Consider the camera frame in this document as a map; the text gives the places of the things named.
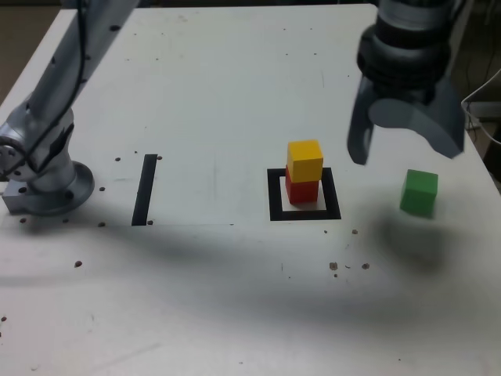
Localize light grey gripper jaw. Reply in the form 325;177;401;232
369;75;467;161

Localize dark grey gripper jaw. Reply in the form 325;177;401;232
346;75;384;166

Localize yellow cube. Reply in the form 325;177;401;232
287;139;324;183

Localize green cube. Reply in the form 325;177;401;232
398;168;439;219

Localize red cube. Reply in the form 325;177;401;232
284;164;319;204

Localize black tape square outline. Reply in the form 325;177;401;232
266;167;342;222

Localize black tape strip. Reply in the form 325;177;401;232
131;154;159;227

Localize white cable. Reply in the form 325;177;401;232
460;70;501;144

